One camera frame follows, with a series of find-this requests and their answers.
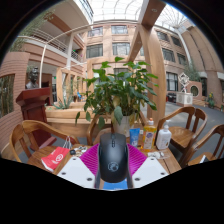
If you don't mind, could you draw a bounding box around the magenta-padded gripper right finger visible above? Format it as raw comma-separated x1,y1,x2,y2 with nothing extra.
126,143,170,190

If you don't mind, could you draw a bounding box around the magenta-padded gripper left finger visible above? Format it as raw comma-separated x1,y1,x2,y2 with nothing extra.
56,142,101,189

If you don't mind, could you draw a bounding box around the black computer mouse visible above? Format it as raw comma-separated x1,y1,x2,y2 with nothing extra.
97,132,130,184

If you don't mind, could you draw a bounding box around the white printed sticker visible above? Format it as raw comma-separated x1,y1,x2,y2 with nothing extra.
75,145,88,155

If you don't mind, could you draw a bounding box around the red paper bag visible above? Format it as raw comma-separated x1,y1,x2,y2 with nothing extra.
40,135,73,173

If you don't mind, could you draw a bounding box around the yellow liquid bottle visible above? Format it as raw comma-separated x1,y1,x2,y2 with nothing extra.
142,117,158,153

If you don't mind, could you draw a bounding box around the blue tube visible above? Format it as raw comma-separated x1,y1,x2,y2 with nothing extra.
129,127,141,148

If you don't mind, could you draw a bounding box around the white pump bottle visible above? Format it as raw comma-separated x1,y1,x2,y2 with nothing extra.
155,120,173,151

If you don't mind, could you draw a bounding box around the wooden armchair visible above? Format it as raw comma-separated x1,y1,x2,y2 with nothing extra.
9,119,80,168
156,106,208,160
181,123,224,167
86,113,114,146

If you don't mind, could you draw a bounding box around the long wooden planter box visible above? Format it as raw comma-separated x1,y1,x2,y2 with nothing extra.
44,101,114,138

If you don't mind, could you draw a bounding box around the agave plant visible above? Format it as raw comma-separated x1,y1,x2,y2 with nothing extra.
53,89,73,111

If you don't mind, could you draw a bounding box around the dark red wooden lectern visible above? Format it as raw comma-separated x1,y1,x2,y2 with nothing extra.
15,87,53,148

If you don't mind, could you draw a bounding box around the green potted plant white pot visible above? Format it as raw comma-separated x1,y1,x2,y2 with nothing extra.
74,56,159,138

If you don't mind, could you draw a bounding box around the potted yellow flower plant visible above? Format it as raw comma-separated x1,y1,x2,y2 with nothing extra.
207,92,217,108

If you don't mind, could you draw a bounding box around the dark bust statue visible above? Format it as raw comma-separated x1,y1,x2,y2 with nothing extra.
25,67,40,90

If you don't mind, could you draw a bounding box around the white sculpture on pedestal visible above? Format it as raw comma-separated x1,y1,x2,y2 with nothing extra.
175,72,194,107

